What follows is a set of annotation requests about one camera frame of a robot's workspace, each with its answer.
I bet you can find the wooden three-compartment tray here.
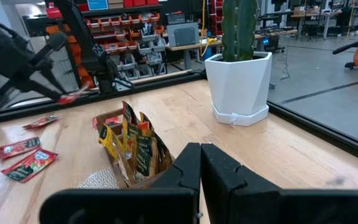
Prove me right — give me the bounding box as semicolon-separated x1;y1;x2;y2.
93;107;176;190

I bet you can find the blue sign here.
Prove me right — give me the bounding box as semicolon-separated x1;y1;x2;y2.
87;0;109;11

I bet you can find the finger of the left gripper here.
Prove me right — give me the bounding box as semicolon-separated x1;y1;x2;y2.
39;67;70;95
19;79;64;102

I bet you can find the red storage bin shelf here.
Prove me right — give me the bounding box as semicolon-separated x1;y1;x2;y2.
209;0;224;35

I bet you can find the green cactus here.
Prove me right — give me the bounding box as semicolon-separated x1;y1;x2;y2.
221;0;259;62

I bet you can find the grey equipment box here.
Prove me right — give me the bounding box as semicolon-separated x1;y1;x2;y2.
166;22;200;47

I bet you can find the wooden workbench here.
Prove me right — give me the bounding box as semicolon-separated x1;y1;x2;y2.
290;6;344;41
165;28;298;71

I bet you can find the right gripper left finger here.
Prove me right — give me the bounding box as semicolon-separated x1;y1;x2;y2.
39;141;202;224

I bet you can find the red box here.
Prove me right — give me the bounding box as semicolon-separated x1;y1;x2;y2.
45;2;63;19

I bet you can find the round woven placemat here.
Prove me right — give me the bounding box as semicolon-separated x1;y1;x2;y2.
77;166;120;190

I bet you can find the white hexagonal plant pot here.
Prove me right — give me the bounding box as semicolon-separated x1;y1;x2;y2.
204;51;273;128

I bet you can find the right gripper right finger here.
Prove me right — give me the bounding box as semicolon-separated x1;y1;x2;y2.
201;142;358;224

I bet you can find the orange drawer cabinet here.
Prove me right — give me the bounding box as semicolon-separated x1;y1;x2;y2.
45;24;96;90

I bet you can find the orange grey parts bin rack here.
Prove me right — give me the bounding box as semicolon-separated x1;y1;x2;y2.
84;12;168;80

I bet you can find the yellow cable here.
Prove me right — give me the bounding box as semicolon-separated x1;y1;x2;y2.
199;0;218;57

